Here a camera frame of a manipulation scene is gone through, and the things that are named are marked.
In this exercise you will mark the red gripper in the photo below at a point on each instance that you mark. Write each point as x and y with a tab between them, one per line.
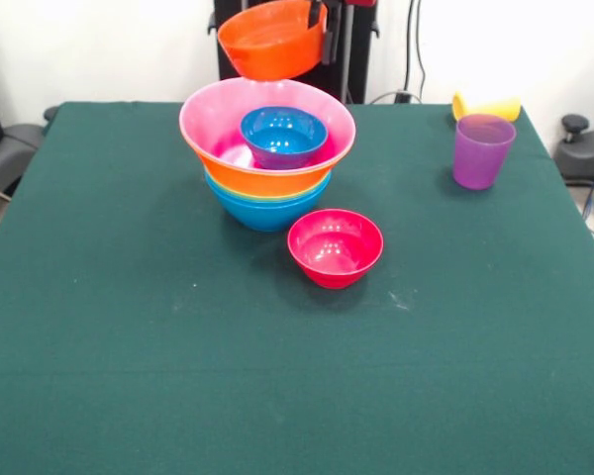
359	2

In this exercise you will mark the small red-orange bowl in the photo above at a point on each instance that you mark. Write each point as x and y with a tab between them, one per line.
272	44

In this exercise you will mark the small dark blue bowl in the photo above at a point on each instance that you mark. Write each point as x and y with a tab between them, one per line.
283	136

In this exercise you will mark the large pink bowl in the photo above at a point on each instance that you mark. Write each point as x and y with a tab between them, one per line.
213	128

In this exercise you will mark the large orange bowl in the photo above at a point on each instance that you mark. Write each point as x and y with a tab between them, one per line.
272	180

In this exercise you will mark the yellow cup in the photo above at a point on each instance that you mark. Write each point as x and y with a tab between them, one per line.
495	108

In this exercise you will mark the small crimson bowl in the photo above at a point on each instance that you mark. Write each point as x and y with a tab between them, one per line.
335	247

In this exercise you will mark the purple cup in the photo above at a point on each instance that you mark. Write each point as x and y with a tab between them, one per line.
480	153

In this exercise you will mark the grey base with black knob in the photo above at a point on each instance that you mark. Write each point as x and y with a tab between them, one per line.
10	143
581	153

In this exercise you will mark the dark green table cloth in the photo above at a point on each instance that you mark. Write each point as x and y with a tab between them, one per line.
297	371

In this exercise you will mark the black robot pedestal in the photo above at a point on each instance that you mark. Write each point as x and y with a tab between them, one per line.
356	59

